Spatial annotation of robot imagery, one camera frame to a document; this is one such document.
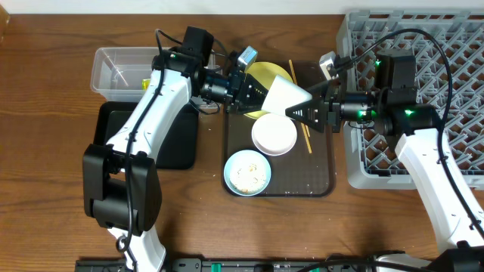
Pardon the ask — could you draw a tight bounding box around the pink bowl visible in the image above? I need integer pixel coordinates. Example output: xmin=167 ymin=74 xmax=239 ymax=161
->
xmin=251 ymin=113 xmax=297 ymax=156

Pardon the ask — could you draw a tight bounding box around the black tray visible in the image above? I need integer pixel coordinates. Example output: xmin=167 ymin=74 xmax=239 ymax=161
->
xmin=93 ymin=101 xmax=199 ymax=170

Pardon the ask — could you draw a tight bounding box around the rice and shell waste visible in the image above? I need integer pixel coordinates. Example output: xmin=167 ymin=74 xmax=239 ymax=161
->
xmin=230 ymin=163 xmax=266 ymax=194

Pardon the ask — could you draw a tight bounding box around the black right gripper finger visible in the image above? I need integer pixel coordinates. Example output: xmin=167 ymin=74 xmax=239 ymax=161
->
xmin=285 ymin=101 xmax=327 ymax=132
xmin=306 ymin=81 xmax=331 ymax=94

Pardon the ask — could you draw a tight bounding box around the white cup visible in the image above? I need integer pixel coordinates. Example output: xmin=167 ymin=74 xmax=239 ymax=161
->
xmin=261 ymin=75 xmax=312 ymax=116

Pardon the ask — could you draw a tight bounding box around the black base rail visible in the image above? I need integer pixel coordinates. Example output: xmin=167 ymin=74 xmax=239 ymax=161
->
xmin=74 ymin=258 xmax=455 ymax=272

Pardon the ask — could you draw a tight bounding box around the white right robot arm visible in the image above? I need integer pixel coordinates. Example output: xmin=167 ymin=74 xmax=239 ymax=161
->
xmin=285 ymin=42 xmax=483 ymax=271

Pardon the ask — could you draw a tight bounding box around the clear plastic bin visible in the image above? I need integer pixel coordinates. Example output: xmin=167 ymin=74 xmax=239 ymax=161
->
xmin=89 ymin=47 xmax=224 ymax=110

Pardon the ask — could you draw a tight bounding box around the green snack wrapper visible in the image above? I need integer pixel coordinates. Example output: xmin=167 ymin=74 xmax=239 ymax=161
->
xmin=141 ymin=79 xmax=150 ymax=91

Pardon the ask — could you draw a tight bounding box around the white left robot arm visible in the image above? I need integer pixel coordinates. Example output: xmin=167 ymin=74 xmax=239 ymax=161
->
xmin=82 ymin=26 xmax=268 ymax=271

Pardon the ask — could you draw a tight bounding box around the grey dishwasher rack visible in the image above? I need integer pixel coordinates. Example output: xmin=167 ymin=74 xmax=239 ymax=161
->
xmin=336 ymin=10 xmax=483 ymax=190

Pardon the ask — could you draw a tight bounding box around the light blue bowl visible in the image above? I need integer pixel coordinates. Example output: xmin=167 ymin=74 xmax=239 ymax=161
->
xmin=223 ymin=150 xmax=271 ymax=196

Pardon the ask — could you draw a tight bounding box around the dark brown serving tray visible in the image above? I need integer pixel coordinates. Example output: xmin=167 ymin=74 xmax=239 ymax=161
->
xmin=222 ymin=60 xmax=337 ymax=198

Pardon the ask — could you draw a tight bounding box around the yellow plate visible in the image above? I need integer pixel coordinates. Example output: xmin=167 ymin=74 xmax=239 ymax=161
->
xmin=244 ymin=62 xmax=293 ymax=119

